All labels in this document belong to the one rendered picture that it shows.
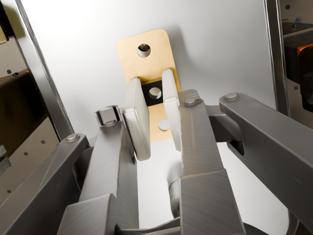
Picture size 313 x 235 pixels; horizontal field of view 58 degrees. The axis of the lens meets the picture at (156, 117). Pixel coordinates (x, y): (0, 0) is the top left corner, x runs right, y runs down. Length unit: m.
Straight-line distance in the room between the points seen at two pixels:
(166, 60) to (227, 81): 0.08
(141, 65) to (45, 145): 0.47
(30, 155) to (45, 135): 0.06
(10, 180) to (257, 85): 0.59
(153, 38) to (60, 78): 0.10
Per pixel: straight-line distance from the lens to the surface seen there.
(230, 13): 0.26
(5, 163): 0.25
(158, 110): 0.22
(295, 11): 0.61
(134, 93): 0.17
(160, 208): 0.32
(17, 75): 0.33
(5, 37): 0.27
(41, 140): 0.65
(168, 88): 0.16
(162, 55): 0.21
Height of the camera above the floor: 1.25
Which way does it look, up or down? 69 degrees down
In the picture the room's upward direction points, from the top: 177 degrees clockwise
